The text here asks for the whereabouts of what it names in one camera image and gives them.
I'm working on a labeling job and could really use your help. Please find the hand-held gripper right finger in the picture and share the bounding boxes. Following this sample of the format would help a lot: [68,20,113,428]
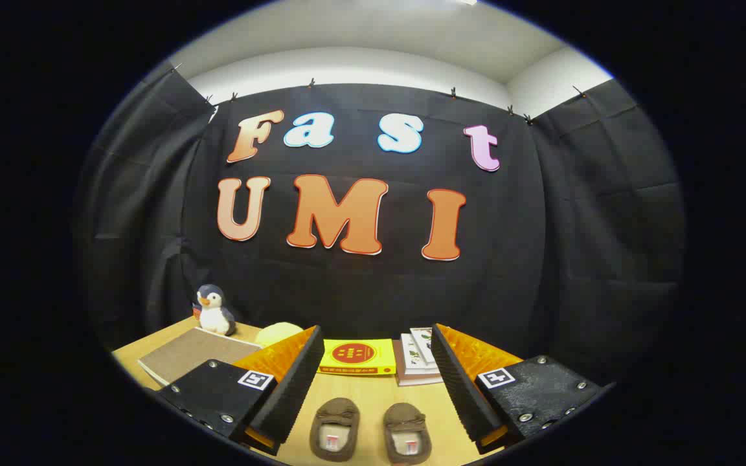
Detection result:
[430,324,607,455]

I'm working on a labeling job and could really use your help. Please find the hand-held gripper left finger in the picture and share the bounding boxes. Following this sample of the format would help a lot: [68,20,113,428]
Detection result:
[155,326,326,456]

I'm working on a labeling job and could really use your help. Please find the brown shoe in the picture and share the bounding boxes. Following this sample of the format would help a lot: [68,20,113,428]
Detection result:
[383,403,432,465]
[310,397,361,461]

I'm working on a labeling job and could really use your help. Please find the beige fabric storage box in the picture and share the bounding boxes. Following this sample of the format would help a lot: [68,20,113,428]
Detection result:
[139,327,262,387]

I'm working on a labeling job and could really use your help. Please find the brown-edged book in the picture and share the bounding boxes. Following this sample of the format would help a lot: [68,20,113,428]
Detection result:
[392,340,445,387]

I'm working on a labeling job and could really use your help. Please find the yellow round plush cushion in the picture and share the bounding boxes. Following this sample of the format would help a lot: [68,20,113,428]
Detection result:
[255,322,306,349]

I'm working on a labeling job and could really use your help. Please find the white book with floral cover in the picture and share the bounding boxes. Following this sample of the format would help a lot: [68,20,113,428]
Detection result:
[410,327,438,366]

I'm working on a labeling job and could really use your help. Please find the yellow book with red circle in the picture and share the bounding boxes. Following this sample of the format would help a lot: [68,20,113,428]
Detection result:
[318,338,398,377]

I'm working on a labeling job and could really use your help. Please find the penguin plush toy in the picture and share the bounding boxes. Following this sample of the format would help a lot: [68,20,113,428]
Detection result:
[193,283,238,337]

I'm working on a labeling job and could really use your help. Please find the black backdrop cloth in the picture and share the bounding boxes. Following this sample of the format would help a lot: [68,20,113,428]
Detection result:
[75,61,688,389]

